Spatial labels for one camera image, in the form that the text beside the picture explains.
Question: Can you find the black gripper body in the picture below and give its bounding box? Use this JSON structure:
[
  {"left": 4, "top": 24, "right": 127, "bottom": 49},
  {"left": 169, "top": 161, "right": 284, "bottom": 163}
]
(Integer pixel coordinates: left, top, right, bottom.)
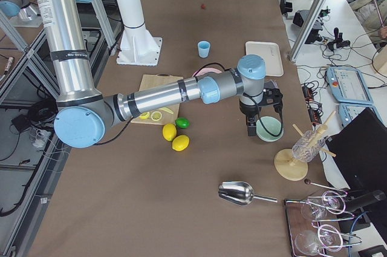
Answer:
[{"left": 261, "top": 88, "right": 283, "bottom": 106}]

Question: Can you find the cream rabbit tray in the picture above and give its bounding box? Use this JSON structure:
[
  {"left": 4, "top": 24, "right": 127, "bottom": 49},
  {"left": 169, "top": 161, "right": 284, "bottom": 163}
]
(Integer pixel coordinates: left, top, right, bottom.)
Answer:
[{"left": 245, "top": 41, "right": 284, "bottom": 77}]

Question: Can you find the mint green bowl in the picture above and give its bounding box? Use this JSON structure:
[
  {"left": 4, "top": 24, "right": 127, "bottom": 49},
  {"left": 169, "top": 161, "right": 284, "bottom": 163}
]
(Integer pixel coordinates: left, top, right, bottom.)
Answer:
[{"left": 256, "top": 116, "right": 284, "bottom": 142}]

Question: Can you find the pink bowl of ice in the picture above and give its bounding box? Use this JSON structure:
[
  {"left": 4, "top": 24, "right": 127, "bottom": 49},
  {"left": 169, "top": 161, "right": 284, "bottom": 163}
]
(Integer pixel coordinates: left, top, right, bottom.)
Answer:
[{"left": 192, "top": 67, "right": 222, "bottom": 77}]

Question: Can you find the light blue plastic cup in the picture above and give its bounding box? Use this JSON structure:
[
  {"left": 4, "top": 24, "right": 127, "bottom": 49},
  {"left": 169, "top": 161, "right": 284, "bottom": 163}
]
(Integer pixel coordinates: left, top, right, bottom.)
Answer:
[{"left": 197, "top": 41, "right": 211, "bottom": 58}]

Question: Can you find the wooden cup tree stand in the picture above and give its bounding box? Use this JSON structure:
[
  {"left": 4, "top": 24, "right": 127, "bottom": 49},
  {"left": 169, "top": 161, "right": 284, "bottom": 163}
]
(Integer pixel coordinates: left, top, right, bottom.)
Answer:
[{"left": 274, "top": 111, "right": 336, "bottom": 181}]

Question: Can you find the steel ice scoop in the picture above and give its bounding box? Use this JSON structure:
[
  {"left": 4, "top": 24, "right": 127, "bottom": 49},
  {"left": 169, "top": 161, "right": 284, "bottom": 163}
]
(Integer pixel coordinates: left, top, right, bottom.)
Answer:
[{"left": 218, "top": 181, "right": 278, "bottom": 206}]

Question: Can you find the green lime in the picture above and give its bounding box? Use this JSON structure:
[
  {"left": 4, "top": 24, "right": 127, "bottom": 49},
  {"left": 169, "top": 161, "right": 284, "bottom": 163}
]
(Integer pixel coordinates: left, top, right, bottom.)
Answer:
[{"left": 175, "top": 117, "right": 190, "bottom": 129}]

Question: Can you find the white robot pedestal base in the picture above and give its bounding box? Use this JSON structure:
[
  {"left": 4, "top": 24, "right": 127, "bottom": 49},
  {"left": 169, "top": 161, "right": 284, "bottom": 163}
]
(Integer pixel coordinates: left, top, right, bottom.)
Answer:
[{"left": 117, "top": 0, "right": 162, "bottom": 67}]

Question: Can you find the whole yellow lemon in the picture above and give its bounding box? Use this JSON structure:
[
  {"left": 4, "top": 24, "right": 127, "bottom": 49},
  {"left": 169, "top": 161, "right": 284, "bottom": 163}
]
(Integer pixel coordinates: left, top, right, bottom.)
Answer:
[
  {"left": 172, "top": 135, "right": 190, "bottom": 151},
  {"left": 162, "top": 123, "right": 177, "bottom": 142}
]

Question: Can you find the lemon half slice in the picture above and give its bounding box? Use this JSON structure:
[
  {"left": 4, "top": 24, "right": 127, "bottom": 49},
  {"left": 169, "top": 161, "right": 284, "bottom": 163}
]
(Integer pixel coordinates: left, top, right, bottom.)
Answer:
[
  {"left": 139, "top": 112, "right": 151, "bottom": 119},
  {"left": 151, "top": 111, "right": 163, "bottom": 122}
]

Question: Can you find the clear textured glass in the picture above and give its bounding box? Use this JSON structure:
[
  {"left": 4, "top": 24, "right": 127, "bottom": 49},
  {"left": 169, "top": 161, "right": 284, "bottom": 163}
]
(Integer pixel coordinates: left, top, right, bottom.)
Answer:
[{"left": 291, "top": 131, "right": 325, "bottom": 163}]

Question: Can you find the aluminium frame post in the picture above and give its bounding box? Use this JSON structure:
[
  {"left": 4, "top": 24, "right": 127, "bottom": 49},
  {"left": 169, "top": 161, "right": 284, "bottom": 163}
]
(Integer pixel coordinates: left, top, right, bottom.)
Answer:
[{"left": 288, "top": 0, "right": 326, "bottom": 63}]

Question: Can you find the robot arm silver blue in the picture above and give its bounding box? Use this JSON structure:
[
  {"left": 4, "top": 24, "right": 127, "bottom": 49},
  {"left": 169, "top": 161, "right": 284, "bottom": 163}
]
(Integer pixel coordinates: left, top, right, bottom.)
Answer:
[{"left": 37, "top": 0, "right": 283, "bottom": 148}]

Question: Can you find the blue teach pendant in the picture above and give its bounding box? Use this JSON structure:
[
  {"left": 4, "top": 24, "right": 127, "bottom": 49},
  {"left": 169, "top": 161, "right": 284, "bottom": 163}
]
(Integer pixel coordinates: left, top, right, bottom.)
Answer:
[
  {"left": 339, "top": 103, "right": 375, "bottom": 127},
  {"left": 326, "top": 67, "right": 374, "bottom": 105}
]

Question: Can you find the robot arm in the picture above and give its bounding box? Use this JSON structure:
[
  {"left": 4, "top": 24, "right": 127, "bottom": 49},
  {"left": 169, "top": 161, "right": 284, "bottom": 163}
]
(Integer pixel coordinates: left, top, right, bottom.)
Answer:
[{"left": 1, "top": 0, "right": 42, "bottom": 27}]

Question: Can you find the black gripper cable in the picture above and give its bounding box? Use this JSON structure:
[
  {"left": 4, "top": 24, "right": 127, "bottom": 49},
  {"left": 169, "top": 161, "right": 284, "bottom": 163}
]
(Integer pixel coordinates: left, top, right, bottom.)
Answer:
[{"left": 196, "top": 62, "right": 285, "bottom": 138}]

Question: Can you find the wooden cutting board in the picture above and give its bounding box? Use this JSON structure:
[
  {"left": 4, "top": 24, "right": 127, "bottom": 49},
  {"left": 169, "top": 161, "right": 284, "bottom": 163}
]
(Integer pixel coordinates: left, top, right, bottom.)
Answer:
[{"left": 131, "top": 74, "right": 183, "bottom": 126}]

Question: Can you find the wine glass rack tray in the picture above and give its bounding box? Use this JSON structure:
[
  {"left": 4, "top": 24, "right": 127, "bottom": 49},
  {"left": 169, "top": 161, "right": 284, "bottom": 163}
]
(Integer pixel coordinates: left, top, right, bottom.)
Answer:
[{"left": 284, "top": 189, "right": 362, "bottom": 256}]

